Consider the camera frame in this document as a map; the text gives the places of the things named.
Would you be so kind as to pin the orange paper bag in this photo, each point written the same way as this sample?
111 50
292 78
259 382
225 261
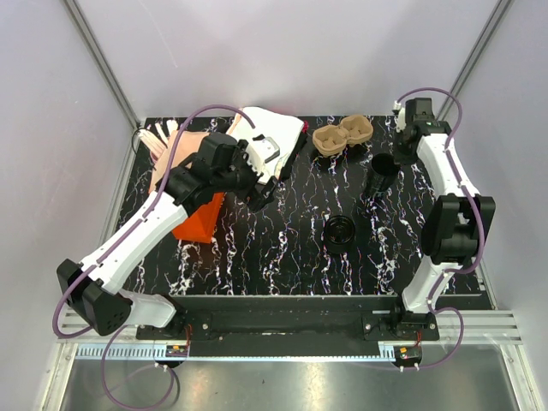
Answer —
186 190

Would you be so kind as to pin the stack of white napkins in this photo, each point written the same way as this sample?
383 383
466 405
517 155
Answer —
283 129

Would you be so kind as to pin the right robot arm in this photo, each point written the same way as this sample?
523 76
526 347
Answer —
453 236

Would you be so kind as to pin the black tall coffee cup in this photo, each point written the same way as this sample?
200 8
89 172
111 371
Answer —
382 173

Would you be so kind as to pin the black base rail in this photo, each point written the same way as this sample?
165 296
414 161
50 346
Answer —
283 327

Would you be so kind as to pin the black cloth under napkins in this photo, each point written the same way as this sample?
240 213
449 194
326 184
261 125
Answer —
285 172

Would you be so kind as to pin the black cup lid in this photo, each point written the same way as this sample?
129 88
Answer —
338 234

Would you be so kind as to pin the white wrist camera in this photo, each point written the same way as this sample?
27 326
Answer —
400 116
261 151

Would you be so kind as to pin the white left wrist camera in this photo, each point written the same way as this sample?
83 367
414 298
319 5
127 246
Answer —
261 151

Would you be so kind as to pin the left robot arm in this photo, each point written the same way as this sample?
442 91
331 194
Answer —
93 288

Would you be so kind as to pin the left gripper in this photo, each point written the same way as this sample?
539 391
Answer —
252 196

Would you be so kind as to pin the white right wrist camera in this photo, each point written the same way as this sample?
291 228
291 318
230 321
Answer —
400 116

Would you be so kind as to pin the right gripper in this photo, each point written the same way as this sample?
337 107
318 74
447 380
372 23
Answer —
403 159

